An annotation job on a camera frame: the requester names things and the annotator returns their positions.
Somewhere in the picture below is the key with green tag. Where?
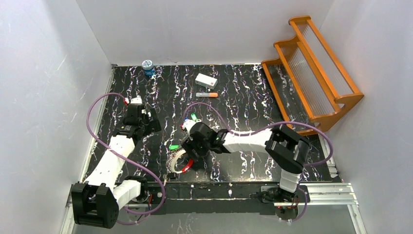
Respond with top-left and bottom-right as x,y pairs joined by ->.
169,145 -> 180,151
190,113 -> 202,122

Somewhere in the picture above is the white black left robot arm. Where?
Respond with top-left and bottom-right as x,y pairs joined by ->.
71,104 -> 161,229

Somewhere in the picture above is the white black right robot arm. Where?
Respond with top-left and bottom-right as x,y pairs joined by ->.
181,119 -> 311,194

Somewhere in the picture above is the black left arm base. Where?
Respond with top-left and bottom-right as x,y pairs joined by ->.
128,182 -> 163,209

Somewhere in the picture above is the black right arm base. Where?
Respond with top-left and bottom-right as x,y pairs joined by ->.
249,185 -> 311,222

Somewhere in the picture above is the white orange marker pen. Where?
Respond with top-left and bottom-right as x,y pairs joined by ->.
195,92 -> 218,98

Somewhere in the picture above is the blue jar with white lid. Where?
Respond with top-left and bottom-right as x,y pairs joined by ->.
142,59 -> 155,77

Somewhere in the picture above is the white green small box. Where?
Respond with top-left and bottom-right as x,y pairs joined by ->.
195,73 -> 218,89

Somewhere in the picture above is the orange wooden tiered rack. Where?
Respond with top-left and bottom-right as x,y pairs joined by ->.
261,16 -> 364,132

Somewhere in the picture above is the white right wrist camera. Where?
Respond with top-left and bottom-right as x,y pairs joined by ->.
181,118 -> 197,133

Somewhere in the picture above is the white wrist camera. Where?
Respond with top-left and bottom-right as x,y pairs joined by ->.
181,118 -> 197,133
129,96 -> 143,105

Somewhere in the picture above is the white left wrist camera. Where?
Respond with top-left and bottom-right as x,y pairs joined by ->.
129,96 -> 143,105

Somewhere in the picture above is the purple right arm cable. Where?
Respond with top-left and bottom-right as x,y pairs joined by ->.
182,102 -> 334,222

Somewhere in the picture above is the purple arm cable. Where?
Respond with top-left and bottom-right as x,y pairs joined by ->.
86,93 -> 167,226
182,102 -> 334,222

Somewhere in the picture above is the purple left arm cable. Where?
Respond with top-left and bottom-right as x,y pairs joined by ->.
86,93 -> 167,226

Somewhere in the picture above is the aluminium frame rail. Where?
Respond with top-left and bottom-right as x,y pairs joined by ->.
66,182 -> 359,207

